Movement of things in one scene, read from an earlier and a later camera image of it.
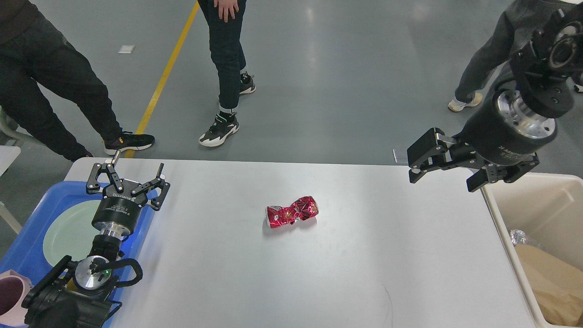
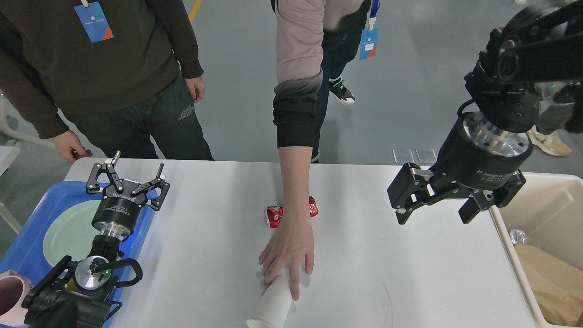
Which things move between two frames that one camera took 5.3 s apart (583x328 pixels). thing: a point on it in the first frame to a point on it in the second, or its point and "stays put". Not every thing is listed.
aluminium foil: (518, 236) stays put
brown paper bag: (557, 289) stays put
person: (224, 20) to (358, 32)
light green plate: (72, 233) stays put
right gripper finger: (493, 172) to (500, 197)
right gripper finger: (434, 149) to (413, 187)
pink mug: (13, 288) stays put
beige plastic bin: (547, 208) stays put
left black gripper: (118, 212) stays put
